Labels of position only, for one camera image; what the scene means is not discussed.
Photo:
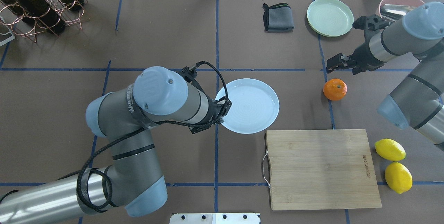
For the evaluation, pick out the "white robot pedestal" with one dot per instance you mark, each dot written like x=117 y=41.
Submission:
x=215 y=218

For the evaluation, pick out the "light blue plate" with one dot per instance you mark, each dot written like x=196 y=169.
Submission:
x=255 y=106

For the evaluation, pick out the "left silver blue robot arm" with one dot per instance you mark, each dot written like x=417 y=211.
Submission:
x=125 y=172

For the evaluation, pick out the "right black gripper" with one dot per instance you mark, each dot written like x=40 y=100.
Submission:
x=361 y=56

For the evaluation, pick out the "copper wire bottle rack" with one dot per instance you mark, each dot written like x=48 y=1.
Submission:
x=29 y=18

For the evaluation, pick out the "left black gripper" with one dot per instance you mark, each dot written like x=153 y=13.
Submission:
x=214 y=112

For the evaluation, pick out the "wooden cutting board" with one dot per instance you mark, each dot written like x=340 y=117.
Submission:
x=321 y=170

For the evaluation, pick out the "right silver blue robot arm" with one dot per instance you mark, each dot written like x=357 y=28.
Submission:
x=417 y=102

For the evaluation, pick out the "folded grey cloth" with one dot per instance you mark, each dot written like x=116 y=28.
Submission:
x=278 y=18

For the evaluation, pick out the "orange fruit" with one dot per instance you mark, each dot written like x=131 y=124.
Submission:
x=335 y=89

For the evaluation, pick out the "yellow lemon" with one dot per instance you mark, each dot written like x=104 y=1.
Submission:
x=398 y=177
x=390 y=149

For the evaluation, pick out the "pink bowl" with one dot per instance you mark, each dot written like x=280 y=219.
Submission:
x=414 y=3

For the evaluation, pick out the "light green plate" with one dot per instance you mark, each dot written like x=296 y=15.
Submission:
x=330 y=18

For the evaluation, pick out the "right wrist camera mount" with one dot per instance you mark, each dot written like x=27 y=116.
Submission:
x=371 y=25

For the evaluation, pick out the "metal scoop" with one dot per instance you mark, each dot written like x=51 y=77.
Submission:
x=395 y=12

